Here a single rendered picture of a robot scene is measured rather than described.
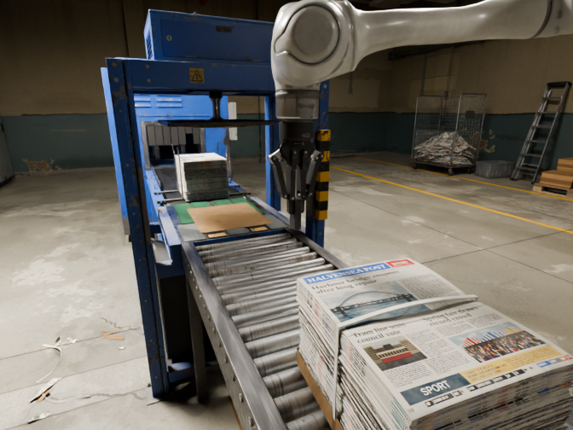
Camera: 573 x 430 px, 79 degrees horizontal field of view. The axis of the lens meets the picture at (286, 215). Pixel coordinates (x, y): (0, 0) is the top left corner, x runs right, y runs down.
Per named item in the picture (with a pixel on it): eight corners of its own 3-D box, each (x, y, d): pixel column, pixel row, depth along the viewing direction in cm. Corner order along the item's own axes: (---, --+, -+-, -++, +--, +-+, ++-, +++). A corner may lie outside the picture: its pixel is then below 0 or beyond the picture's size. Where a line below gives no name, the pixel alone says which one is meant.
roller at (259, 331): (381, 312, 109) (382, 299, 108) (238, 353, 91) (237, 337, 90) (371, 305, 114) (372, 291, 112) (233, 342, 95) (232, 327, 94)
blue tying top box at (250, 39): (286, 70, 165) (286, 23, 160) (153, 63, 142) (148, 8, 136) (256, 78, 205) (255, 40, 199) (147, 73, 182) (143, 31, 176)
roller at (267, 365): (410, 336, 98) (413, 321, 97) (253, 387, 80) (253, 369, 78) (398, 326, 102) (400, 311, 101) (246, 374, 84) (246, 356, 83)
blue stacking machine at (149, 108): (242, 228, 417) (235, 39, 357) (125, 244, 367) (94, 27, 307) (214, 200, 549) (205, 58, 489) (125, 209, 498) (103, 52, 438)
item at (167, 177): (255, 208, 243) (255, 195, 240) (158, 220, 217) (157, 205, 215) (209, 173, 377) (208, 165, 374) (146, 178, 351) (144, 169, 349)
